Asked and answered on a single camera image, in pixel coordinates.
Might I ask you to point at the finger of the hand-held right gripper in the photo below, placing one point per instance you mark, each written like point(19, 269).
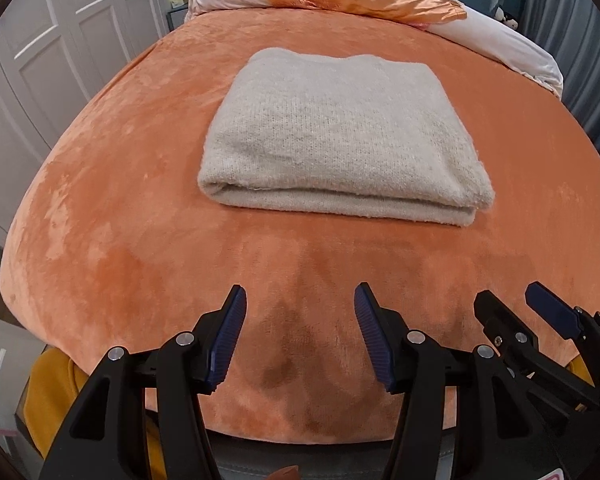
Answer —
point(552, 307)
point(502, 322)

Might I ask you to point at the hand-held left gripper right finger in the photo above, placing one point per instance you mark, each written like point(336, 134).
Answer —
point(371, 332)

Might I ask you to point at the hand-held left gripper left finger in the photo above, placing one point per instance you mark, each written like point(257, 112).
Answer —
point(229, 325)

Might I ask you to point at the white knit sweater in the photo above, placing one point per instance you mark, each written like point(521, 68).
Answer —
point(340, 135)

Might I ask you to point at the orange plush bed blanket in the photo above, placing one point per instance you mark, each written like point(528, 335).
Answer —
point(130, 210)

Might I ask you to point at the yellow garment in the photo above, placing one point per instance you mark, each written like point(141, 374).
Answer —
point(55, 400)

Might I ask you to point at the grey striped curtain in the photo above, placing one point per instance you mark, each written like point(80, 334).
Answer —
point(580, 60)

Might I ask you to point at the white duvet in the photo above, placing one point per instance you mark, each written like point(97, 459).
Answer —
point(505, 50)

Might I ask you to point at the small plush toy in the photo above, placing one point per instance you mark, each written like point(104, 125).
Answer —
point(506, 17)

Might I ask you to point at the dark bedside table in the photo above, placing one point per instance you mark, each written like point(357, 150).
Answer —
point(176, 21)

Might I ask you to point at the white panelled wardrobe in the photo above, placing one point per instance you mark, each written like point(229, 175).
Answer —
point(55, 60)

